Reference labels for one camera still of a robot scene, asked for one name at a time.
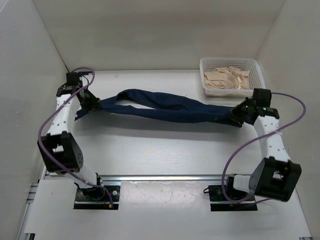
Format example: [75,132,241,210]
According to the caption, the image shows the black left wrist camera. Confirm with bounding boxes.
[66,72,83,88]

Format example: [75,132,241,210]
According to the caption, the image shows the dark blue denim trousers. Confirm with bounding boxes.
[74,87,242,128]

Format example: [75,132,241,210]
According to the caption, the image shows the aluminium frame rail front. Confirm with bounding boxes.
[101,174,222,182]

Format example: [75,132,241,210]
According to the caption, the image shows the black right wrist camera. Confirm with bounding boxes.
[252,88,272,107]

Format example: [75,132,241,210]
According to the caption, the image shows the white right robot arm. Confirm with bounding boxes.
[224,98,302,202]

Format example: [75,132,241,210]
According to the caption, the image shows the aluminium frame rail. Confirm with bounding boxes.
[101,174,222,182]
[23,72,77,208]

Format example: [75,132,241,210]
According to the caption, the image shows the aluminium frame rail left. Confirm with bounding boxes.
[23,72,77,208]

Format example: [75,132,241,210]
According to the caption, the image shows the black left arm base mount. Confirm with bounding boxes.
[73,178,121,210]

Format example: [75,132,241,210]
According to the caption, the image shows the white plastic perforated basket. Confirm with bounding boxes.
[199,57,266,97]

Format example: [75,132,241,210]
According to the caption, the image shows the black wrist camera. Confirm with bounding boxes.
[252,88,272,107]
[66,72,83,88]

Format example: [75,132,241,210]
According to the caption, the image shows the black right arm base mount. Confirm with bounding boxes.
[203,176,258,212]

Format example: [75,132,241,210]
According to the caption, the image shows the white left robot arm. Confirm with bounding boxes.
[37,83,105,200]

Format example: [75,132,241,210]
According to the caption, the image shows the beige cloth in basket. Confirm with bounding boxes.
[203,66,253,90]

